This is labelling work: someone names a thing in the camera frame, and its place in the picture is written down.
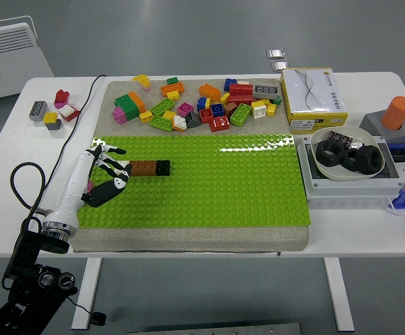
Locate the grey block with hole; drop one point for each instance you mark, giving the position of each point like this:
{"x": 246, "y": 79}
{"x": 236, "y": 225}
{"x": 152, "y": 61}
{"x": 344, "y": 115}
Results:
{"x": 371, "y": 122}

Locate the white zip tie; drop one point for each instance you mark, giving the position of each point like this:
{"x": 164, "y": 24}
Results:
{"x": 394, "y": 207}

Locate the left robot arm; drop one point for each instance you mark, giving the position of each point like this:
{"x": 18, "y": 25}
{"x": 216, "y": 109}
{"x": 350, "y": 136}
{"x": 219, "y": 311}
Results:
{"x": 31, "y": 244}

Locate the small green toy brick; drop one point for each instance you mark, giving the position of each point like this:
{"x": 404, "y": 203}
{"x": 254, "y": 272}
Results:
{"x": 172, "y": 80}
{"x": 276, "y": 100}

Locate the black toy brick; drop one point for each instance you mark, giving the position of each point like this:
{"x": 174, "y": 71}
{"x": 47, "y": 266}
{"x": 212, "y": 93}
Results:
{"x": 163, "y": 167}

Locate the orange cylinder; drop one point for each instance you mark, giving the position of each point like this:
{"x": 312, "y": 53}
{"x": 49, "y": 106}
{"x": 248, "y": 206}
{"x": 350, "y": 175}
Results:
{"x": 395, "y": 111}

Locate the brown toy brick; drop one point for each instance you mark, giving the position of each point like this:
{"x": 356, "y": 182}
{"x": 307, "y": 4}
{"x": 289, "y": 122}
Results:
{"x": 230, "y": 109}
{"x": 144, "y": 167}

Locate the small white toy brick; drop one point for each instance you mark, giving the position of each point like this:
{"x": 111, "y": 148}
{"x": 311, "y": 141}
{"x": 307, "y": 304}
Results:
{"x": 243, "y": 82}

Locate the lime green toy brick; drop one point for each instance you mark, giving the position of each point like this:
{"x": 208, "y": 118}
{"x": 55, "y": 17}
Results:
{"x": 160, "y": 123}
{"x": 240, "y": 115}
{"x": 162, "y": 106}

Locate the large black nut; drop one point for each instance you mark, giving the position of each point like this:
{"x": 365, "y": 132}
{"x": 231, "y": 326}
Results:
{"x": 362, "y": 160}
{"x": 349, "y": 164}
{"x": 322, "y": 155}

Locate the white and yellow cardboard box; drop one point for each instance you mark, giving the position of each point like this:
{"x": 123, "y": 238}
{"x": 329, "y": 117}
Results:
{"x": 310, "y": 94}

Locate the purple circuit board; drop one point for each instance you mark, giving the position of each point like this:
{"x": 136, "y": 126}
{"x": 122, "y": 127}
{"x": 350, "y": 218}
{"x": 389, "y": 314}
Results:
{"x": 341, "y": 137}

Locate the dark grey sloped brick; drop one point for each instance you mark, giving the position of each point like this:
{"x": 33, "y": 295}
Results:
{"x": 193, "y": 121}

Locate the large dark green brick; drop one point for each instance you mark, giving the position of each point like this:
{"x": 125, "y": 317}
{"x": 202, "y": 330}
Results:
{"x": 127, "y": 106}

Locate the yellow sloped toy brick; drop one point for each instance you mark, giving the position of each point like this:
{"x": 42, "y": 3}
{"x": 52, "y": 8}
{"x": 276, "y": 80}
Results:
{"x": 141, "y": 80}

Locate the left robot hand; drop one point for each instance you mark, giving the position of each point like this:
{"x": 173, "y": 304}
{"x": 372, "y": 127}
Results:
{"x": 76, "y": 181}

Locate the white panel heater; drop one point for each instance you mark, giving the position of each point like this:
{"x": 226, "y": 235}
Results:
{"x": 10, "y": 59}

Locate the large red toy brick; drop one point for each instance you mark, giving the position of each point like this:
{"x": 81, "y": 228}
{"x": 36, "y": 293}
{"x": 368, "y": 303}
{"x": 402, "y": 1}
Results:
{"x": 240, "y": 93}

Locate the small black plug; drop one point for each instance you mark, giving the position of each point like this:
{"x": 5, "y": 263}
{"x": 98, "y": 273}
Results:
{"x": 99, "y": 318}

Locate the blue toy brick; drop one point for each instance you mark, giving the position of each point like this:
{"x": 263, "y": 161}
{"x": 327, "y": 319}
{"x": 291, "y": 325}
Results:
{"x": 218, "y": 110}
{"x": 201, "y": 103}
{"x": 230, "y": 84}

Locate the green studded baseplate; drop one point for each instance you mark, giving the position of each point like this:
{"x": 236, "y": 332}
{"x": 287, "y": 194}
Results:
{"x": 205, "y": 181}

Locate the grey junction box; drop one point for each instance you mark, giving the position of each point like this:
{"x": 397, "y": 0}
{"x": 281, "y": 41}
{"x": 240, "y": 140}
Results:
{"x": 345, "y": 193}

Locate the large orange toy brick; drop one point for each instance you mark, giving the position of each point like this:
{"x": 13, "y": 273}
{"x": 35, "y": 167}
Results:
{"x": 137, "y": 101}

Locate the small grey toy brick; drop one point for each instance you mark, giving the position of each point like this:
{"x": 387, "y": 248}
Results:
{"x": 54, "y": 125}

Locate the white table leg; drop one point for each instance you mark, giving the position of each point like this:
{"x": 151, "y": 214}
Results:
{"x": 90, "y": 279}
{"x": 338, "y": 293}

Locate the small pink toy brick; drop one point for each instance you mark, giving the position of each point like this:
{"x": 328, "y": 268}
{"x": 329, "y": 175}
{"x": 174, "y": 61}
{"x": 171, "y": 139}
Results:
{"x": 147, "y": 88}

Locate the white bowl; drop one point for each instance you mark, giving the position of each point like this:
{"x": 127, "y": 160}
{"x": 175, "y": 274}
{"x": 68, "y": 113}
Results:
{"x": 366, "y": 136}

